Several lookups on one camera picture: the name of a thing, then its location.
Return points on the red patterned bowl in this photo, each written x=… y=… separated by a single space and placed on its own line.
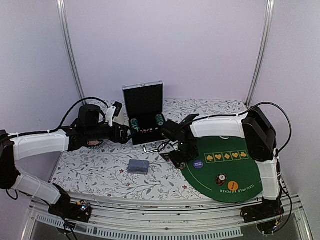
x=94 y=143

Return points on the orange poker chip stack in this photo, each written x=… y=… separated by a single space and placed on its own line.
x=221 y=179

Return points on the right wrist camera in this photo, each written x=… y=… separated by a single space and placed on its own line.
x=174 y=131

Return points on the clear dealer button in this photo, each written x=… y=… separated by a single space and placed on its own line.
x=224 y=137

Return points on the purple small blind button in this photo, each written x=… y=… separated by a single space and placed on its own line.
x=198 y=164

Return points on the blue playing card deck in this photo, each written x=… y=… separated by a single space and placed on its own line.
x=138 y=167

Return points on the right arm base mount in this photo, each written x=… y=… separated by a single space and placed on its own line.
x=265 y=210

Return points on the cream ribbed ceramic mug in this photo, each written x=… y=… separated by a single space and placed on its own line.
x=120 y=119

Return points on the aluminium poker case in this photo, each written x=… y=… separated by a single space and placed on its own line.
x=143 y=102

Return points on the red dice row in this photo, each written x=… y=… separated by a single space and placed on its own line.
x=149 y=130

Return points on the left aluminium frame post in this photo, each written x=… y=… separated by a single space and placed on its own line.
x=61 y=7

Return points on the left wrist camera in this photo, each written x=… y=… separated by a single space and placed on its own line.
x=91 y=115

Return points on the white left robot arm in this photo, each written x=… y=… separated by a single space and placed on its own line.
x=66 y=139

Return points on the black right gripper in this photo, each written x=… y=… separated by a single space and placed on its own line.
x=177 y=160

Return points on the right aluminium frame post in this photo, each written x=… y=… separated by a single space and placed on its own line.
x=268 y=18

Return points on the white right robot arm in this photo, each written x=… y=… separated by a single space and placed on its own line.
x=252 y=125

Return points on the orange big blind button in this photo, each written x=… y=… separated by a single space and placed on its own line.
x=233 y=186

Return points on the front aluminium rail base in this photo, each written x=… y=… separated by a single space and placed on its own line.
x=194 y=219

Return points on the aluminium frame post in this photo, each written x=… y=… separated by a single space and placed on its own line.
x=61 y=7
x=268 y=18

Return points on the green round poker mat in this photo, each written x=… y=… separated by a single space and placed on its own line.
x=228 y=157

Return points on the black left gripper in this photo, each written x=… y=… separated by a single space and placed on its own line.
x=123 y=139

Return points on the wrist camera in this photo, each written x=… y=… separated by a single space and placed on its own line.
x=174 y=131
x=91 y=115

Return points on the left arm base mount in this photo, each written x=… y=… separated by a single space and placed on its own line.
x=64 y=208

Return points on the green poker chip stack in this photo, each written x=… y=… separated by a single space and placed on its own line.
x=159 y=119

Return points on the green blue chip stack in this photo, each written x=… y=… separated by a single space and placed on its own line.
x=135 y=124

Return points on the triangular all in marker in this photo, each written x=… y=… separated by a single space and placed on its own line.
x=165 y=156

